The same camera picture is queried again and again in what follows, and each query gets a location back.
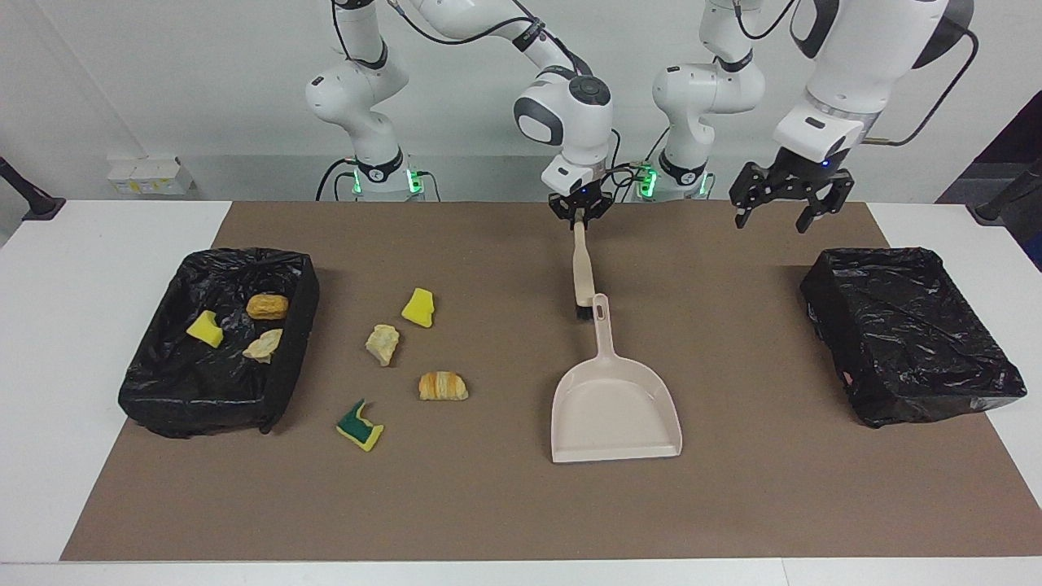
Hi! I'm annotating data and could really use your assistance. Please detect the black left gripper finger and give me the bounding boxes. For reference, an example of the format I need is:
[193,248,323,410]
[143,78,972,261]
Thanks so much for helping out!
[796,175,856,234]
[729,163,770,229]

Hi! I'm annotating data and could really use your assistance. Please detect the beige hand brush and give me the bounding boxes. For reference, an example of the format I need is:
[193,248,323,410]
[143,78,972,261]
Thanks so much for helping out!
[572,221,597,320]

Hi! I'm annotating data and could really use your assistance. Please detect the beige plastic dustpan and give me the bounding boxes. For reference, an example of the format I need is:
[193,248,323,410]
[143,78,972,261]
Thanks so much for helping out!
[551,294,683,465]

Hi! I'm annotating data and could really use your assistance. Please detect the golden croissant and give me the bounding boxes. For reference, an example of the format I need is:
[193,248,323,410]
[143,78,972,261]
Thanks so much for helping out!
[418,371,470,402]
[242,328,284,365]

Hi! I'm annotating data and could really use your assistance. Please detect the pale flaky pastry piece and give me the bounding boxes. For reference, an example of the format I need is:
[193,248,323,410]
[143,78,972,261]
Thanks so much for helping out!
[365,324,401,367]

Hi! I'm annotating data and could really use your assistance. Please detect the green yellow sponge piece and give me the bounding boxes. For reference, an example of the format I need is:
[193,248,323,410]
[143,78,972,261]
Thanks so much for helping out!
[336,399,385,453]

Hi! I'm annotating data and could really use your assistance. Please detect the brown bread roll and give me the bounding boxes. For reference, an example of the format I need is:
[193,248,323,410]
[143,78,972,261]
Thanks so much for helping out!
[246,293,290,321]

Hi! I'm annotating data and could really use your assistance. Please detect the black bag lined bin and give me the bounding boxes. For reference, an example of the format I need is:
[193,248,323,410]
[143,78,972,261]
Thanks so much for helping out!
[799,247,1028,429]
[118,248,321,439]

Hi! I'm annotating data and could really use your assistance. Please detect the dark background panel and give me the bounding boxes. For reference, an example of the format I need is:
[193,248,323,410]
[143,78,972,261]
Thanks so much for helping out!
[936,90,1042,204]

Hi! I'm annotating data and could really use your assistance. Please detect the brown table mat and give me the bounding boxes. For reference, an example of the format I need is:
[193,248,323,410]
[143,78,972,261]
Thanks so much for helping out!
[61,201,1042,562]

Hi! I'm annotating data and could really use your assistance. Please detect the black base cable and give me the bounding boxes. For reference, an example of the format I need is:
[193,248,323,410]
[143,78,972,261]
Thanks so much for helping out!
[316,159,359,202]
[611,161,652,202]

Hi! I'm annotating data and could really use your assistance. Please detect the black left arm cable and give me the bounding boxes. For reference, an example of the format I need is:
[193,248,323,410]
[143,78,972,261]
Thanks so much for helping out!
[733,0,979,147]

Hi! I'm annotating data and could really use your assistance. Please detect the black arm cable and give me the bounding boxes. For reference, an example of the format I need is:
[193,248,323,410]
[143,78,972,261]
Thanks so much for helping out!
[733,0,979,147]
[330,0,644,192]

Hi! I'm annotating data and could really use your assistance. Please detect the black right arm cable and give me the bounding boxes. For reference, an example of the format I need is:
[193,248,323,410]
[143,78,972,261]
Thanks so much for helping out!
[330,0,644,192]

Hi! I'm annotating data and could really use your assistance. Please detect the white wall socket box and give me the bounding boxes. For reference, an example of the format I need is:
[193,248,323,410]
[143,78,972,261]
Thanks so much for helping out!
[107,157,195,196]

